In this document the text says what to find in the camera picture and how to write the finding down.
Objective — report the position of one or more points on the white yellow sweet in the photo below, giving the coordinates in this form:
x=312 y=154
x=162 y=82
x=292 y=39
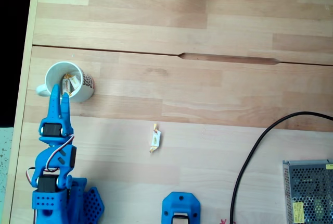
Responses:
x=156 y=139
x=75 y=82

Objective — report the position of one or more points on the wrapped sweet with red print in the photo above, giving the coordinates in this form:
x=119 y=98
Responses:
x=66 y=84

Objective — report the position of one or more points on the white printed mug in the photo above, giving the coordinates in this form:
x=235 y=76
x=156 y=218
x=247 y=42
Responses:
x=86 y=92

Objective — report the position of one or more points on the blue pole base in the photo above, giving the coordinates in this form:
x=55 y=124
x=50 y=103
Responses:
x=169 y=205

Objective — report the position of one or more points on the pale wooden base board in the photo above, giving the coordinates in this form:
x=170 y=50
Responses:
x=208 y=161

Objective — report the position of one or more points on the metal mesh power supply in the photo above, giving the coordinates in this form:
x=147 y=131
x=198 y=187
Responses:
x=309 y=192

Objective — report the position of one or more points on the wooden camera pole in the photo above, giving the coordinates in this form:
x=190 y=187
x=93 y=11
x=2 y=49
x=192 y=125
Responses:
x=180 y=220

